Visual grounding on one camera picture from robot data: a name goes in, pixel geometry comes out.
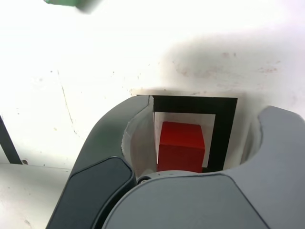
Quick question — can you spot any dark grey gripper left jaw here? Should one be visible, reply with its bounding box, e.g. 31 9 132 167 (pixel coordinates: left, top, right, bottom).
46 94 159 229

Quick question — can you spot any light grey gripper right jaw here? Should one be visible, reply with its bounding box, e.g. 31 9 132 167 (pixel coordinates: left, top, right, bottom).
100 105 305 229

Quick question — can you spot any red cube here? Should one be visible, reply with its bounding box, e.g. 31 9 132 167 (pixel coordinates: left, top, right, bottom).
156 121 206 173

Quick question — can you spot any green cube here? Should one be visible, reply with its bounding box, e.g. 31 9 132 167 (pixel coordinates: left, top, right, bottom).
43 0 81 10

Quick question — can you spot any black tape square outline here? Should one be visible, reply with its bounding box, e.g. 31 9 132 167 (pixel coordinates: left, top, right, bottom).
137 94 239 173

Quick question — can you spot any black tape strip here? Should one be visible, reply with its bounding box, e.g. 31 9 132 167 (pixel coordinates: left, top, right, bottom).
0 114 22 165

